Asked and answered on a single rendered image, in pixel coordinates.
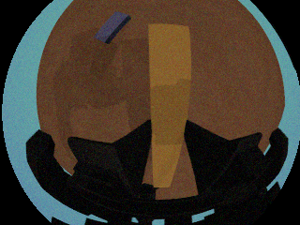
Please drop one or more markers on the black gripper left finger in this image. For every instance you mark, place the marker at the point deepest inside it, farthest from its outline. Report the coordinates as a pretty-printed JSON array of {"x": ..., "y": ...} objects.
[{"x": 127, "y": 156}]

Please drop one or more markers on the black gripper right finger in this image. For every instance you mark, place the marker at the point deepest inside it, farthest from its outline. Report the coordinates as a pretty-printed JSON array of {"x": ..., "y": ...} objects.
[{"x": 211, "y": 155}]

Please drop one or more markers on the dark blue flat bar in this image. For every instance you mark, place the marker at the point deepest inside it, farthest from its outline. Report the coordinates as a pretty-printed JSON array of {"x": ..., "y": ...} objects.
[{"x": 112, "y": 27}]

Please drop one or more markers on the yellow bar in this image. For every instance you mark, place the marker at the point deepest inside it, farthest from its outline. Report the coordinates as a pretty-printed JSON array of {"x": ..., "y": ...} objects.
[{"x": 170, "y": 70}]

